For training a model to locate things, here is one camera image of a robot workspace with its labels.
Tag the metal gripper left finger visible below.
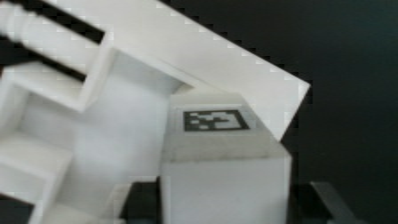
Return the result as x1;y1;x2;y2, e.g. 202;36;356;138
118;180;161;224

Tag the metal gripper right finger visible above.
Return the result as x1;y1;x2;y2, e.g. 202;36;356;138
291;181;369;224

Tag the white chair leg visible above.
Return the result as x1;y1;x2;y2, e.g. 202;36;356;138
159;94;291;224

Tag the white chair seat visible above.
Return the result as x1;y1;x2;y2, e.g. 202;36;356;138
0;44;197;224

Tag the white U-shaped fence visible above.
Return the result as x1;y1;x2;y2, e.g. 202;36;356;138
0;0;309;137

